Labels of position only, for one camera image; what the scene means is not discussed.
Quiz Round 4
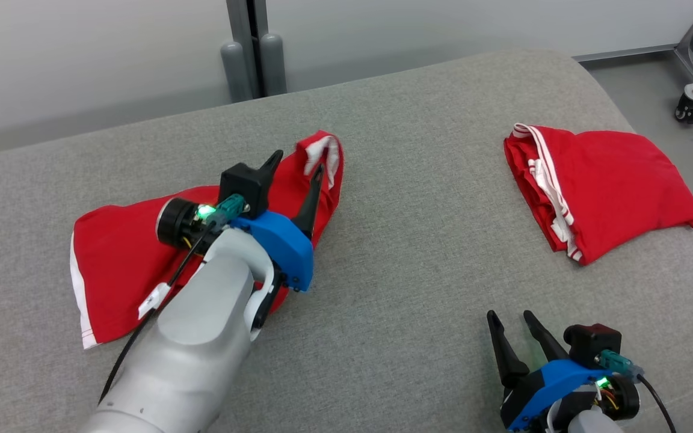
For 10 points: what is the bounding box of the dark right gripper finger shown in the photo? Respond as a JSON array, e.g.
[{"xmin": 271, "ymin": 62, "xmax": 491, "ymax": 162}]
[
  {"xmin": 522, "ymin": 310, "xmax": 571, "ymax": 364},
  {"xmin": 486, "ymin": 310, "xmax": 531, "ymax": 389}
]

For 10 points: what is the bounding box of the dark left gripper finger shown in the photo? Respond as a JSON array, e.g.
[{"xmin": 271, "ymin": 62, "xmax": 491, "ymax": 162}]
[
  {"xmin": 257, "ymin": 150, "xmax": 285, "ymax": 188},
  {"xmin": 291, "ymin": 163, "xmax": 326, "ymax": 239}
]

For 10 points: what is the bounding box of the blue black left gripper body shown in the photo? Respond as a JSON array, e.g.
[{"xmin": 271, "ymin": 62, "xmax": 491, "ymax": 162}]
[{"xmin": 230, "ymin": 210, "xmax": 315, "ymax": 293}]

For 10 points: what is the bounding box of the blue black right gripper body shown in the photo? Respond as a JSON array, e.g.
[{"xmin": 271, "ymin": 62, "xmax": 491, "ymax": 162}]
[{"xmin": 499, "ymin": 359, "xmax": 609, "ymax": 433}]

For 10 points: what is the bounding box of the red garment with white hem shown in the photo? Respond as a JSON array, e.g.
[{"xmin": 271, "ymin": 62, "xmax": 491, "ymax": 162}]
[{"xmin": 69, "ymin": 129, "xmax": 345, "ymax": 350}]

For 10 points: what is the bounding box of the red garment with striped trim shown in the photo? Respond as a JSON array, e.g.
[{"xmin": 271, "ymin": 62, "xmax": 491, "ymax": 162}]
[{"xmin": 503, "ymin": 123, "xmax": 693, "ymax": 266}]

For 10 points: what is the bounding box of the black caster wheel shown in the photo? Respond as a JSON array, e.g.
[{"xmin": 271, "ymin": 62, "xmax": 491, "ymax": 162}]
[{"xmin": 674, "ymin": 93, "xmax": 693, "ymax": 126}]

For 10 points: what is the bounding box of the grey baseboard strip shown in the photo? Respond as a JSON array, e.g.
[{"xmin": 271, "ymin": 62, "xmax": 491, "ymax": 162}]
[{"xmin": 571, "ymin": 44, "xmax": 679, "ymax": 63}]

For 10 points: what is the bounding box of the grey cylinder post foot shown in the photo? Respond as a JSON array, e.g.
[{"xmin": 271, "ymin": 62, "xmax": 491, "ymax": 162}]
[
  {"xmin": 260, "ymin": 32, "xmax": 288, "ymax": 97},
  {"xmin": 220, "ymin": 41, "xmax": 254, "ymax": 103}
]

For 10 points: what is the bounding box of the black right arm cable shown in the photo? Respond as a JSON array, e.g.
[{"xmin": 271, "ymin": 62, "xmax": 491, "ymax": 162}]
[{"xmin": 635, "ymin": 373, "xmax": 679, "ymax": 433}]

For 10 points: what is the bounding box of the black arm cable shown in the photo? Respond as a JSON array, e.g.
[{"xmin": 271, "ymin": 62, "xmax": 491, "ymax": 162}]
[
  {"xmin": 98, "ymin": 221, "xmax": 216, "ymax": 405},
  {"xmin": 635, "ymin": 373, "xmax": 679, "ymax": 433}
]

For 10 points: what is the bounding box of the grey partition post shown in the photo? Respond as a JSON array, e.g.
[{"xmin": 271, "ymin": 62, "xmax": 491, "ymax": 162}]
[{"xmin": 226, "ymin": 0, "xmax": 270, "ymax": 98}]

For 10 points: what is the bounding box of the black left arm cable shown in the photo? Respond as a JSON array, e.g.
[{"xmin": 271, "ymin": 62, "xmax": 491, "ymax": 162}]
[{"xmin": 98, "ymin": 221, "xmax": 216, "ymax": 405}]

